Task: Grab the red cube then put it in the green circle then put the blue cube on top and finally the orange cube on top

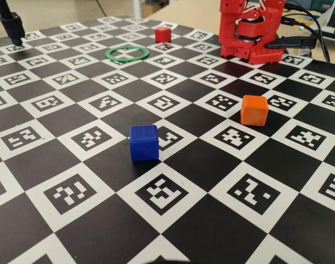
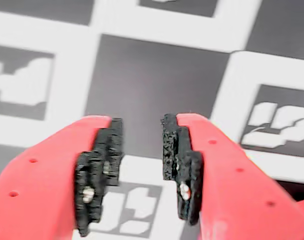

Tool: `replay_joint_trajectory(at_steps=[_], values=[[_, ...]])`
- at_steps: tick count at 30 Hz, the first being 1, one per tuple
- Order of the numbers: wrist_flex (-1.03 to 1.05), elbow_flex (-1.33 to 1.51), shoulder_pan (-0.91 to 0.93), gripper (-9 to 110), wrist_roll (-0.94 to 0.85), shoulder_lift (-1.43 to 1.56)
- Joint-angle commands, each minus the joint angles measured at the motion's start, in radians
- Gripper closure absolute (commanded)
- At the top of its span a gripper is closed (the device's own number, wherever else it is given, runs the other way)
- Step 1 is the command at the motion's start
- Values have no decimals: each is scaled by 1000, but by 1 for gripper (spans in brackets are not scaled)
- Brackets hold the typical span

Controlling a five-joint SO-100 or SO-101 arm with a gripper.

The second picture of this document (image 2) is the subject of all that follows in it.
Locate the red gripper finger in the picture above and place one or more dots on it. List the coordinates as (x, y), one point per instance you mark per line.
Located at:
(42, 195)
(241, 200)

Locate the black white marker checkerboard mat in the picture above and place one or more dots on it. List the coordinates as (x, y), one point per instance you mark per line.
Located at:
(154, 87)

